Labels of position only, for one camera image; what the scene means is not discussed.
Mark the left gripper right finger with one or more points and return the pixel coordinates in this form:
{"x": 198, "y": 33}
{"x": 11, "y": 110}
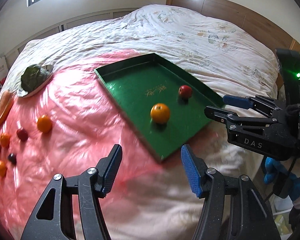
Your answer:
{"x": 249, "y": 216}

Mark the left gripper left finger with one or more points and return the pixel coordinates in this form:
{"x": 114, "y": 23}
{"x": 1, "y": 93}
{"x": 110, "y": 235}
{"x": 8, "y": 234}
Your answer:
{"x": 52, "y": 216}

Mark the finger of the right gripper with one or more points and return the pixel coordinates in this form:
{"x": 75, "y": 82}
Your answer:
{"x": 237, "y": 123}
{"x": 261, "y": 104}

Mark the blue gloved operator hand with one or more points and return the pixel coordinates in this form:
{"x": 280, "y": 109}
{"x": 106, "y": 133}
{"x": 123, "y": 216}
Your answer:
{"x": 285, "y": 182}

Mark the pink plastic sheet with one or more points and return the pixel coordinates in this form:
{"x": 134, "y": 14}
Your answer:
{"x": 148, "y": 200}

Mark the white floral bed quilt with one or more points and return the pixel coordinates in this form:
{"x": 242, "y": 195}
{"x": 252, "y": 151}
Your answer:
{"x": 216, "y": 52}

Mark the green tray box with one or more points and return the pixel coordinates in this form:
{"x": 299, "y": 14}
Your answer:
{"x": 136, "y": 84}

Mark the large orange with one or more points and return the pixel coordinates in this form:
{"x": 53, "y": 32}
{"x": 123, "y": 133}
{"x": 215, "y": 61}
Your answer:
{"x": 44, "y": 124}

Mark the dark plum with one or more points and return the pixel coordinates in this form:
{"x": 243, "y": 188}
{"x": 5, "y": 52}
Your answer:
{"x": 12, "y": 158}

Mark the small orange left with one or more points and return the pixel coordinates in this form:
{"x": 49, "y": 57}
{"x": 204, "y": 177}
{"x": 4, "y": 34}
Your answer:
{"x": 3, "y": 168}

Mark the small orange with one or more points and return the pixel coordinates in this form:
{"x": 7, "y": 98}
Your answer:
{"x": 3, "y": 168}
{"x": 5, "y": 140}

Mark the wooden headboard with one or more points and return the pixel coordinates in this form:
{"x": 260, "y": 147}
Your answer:
{"x": 259, "y": 27}

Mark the small orange back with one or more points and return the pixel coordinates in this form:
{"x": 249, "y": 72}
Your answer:
{"x": 5, "y": 140}

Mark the metal oval plate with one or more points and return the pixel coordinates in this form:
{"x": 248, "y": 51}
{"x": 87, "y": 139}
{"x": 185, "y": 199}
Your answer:
{"x": 24, "y": 94}

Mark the carrot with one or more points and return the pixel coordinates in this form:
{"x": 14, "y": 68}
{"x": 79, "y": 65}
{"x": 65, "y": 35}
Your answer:
{"x": 6, "y": 96}

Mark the orange ceramic plate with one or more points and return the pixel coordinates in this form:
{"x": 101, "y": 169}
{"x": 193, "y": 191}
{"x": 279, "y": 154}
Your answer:
{"x": 5, "y": 110}

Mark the green leafy vegetable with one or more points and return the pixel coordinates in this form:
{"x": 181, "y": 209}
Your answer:
{"x": 33, "y": 77}

